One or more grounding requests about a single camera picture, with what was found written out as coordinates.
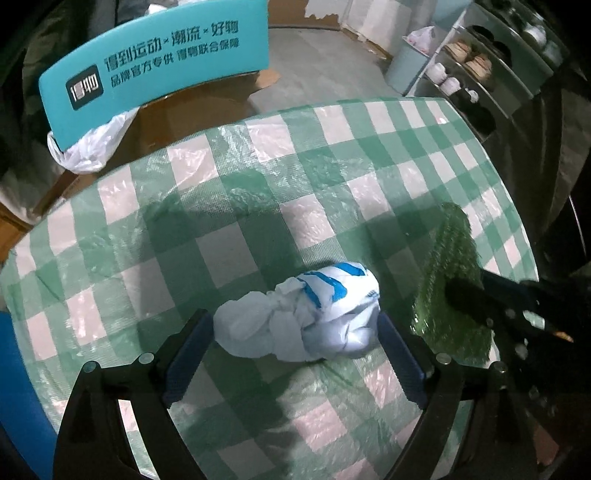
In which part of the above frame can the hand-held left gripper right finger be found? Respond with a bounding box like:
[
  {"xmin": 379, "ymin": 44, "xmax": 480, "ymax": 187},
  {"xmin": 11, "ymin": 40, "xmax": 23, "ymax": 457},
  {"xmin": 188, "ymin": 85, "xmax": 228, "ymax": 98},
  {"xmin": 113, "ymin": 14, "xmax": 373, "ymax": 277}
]
[{"xmin": 376, "ymin": 310, "xmax": 546, "ymax": 480}]

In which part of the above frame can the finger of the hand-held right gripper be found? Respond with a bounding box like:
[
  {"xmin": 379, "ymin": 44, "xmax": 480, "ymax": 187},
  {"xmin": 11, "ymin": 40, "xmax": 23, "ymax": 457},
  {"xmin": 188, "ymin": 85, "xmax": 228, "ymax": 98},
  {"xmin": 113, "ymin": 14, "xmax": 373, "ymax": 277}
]
[{"xmin": 442, "ymin": 269, "xmax": 575, "ymax": 343}]

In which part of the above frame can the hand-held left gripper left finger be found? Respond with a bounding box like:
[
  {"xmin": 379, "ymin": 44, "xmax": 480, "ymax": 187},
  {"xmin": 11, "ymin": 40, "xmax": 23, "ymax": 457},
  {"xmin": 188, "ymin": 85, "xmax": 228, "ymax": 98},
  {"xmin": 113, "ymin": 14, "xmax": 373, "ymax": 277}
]
[{"xmin": 53, "ymin": 308, "xmax": 216, "ymax": 480}]

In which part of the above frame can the green glittery scrub pad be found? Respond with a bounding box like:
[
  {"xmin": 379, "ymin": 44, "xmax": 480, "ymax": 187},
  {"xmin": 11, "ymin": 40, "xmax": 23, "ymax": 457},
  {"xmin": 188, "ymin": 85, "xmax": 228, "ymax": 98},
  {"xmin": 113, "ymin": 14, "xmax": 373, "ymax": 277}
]
[{"xmin": 410, "ymin": 202, "xmax": 496, "ymax": 367}]

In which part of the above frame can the white blue-striped plastic bag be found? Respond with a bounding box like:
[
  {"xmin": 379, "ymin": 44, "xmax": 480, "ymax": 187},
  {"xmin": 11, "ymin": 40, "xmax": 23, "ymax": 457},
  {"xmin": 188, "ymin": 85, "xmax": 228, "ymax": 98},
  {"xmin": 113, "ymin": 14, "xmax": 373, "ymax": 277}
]
[{"xmin": 213, "ymin": 261, "xmax": 382, "ymax": 363}]

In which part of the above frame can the black shoe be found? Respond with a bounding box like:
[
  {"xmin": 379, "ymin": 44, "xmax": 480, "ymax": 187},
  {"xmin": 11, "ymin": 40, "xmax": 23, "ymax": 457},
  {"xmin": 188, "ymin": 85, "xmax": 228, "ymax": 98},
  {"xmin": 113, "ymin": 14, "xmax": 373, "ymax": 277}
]
[{"xmin": 462, "ymin": 99, "xmax": 497, "ymax": 134}]

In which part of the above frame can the green white checkered tablecloth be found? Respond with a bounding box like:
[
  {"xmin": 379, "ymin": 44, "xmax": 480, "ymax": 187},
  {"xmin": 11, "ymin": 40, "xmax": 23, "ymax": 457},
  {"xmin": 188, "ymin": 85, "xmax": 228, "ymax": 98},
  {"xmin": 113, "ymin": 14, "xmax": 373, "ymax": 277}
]
[{"xmin": 0, "ymin": 97, "xmax": 539, "ymax": 480}]

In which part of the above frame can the grey shoe rack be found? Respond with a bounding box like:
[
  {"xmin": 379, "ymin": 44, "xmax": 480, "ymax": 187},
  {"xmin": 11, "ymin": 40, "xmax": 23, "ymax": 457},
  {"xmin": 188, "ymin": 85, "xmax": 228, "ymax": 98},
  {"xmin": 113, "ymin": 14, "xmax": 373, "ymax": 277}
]
[{"xmin": 406, "ymin": 0, "xmax": 580, "ymax": 145}]

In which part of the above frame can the clear white plastic bag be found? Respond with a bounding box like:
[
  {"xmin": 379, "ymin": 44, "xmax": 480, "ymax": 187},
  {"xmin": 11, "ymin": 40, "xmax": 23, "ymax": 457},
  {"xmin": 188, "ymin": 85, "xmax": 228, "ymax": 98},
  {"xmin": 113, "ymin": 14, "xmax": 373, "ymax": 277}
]
[{"xmin": 46, "ymin": 108, "xmax": 139, "ymax": 174}]

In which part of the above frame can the light blue trash bin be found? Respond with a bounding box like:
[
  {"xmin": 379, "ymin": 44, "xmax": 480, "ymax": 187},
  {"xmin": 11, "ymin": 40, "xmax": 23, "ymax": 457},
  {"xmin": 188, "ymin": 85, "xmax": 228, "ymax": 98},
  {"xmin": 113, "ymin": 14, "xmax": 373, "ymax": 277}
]
[{"xmin": 385, "ymin": 38, "xmax": 432, "ymax": 97}]

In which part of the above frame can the white pink bin bag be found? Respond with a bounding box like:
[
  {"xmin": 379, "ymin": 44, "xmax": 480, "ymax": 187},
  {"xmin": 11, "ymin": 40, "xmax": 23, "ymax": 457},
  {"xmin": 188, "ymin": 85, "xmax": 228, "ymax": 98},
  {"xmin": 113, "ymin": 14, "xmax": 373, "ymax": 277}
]
[{"xmin": 404, "ymin": 26, "xmax": 437, "ymax": 51}]

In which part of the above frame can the teal printed box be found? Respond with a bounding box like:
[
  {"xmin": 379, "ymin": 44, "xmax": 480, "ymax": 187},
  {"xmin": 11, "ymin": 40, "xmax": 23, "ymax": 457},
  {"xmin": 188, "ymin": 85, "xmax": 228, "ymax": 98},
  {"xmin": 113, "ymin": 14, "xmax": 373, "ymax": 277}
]
[{"xmin": 38, "ymin": 0, "xmax": 270, "ymax": 151}]

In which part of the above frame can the dark clothing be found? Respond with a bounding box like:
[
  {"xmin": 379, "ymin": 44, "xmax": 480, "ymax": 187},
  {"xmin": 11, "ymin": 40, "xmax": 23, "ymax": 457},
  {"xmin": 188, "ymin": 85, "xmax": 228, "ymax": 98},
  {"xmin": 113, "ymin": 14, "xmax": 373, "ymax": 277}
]
[{"xmin": 0, "ymin": 0, "xmax": 123, "ymax": 206}]

